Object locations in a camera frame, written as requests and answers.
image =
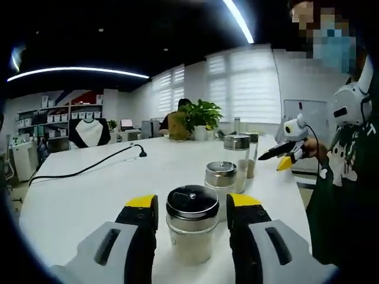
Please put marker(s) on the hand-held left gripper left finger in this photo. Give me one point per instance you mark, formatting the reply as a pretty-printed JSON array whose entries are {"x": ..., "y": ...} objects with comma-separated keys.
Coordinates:
[{"x": 136, "y": 242}]

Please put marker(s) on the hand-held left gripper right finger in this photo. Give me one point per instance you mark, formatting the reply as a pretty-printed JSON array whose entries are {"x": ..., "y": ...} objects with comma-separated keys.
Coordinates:
[{"x": 245, "y": 242}]

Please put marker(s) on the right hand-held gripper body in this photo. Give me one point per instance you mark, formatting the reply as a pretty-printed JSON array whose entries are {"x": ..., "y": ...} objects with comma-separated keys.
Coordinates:
[{"x": 296, "y": 130}]

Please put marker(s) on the large brown seasoning bottle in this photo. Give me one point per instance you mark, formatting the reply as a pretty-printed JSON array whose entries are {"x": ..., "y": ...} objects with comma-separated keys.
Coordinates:
[{"x": 252, "y": 170}]

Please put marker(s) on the large white seasoning bottle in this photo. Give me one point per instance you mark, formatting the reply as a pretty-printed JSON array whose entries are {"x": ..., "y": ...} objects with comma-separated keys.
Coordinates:
[{"x": 236, "y": 142}]

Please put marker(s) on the small white seasoning bottle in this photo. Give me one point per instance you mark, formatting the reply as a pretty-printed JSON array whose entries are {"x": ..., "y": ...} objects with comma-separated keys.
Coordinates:
[{"x": 220, "y": 174}]

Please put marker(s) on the small beige seasoning bottle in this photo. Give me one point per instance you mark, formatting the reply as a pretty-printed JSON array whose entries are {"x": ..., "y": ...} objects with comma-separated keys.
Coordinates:
[{"x": 192, "y": 204}]

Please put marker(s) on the white tall bottle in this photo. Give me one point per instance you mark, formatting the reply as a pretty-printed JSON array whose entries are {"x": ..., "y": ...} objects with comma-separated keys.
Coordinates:
[{"x": 237, "y": 125}]

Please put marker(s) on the person's right hand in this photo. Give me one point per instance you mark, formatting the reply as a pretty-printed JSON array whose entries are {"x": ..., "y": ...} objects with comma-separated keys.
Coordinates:
[{"x": 314, "y": 146}]

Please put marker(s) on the white chest-worn device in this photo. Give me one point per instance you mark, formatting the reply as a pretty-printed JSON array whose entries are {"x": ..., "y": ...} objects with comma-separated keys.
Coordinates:
[{"x": 352, "y": 100}]

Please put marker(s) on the white window blinds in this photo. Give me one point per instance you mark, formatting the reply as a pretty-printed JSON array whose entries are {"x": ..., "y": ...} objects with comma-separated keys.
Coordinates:
[{"x": 242, "y": 85}]

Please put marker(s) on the large green potted plant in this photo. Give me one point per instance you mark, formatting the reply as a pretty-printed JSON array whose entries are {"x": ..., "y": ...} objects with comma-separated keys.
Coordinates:
[{"x": 204, "y": 114}]

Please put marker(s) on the brown paper bag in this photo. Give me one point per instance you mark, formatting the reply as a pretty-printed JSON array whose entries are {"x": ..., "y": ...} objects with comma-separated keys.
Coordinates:
[{"x": 177, "y": 128}]

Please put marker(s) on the open laptop with bright screen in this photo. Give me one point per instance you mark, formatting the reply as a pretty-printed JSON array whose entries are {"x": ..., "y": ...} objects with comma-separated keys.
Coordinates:
[{"x": 126, "y": 123}]

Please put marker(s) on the small green plant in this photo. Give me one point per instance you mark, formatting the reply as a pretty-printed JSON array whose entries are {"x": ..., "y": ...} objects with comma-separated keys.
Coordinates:
[{"x": 112, "y": 125}]

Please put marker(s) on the long ceiling light strip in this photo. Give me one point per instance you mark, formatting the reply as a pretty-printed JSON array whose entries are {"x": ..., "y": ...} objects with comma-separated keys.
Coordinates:
[
  {"x": 74, "y": 68},
  {"x": 241, "y": 20}
]

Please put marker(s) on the white cabinet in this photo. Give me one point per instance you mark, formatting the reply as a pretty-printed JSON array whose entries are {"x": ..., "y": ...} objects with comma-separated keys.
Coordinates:
[{"x": 25, "y": 159}]

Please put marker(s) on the shelf with white storage bins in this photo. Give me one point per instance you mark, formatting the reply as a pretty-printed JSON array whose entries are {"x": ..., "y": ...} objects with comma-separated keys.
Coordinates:
[{"x": 56, "y": 116}]

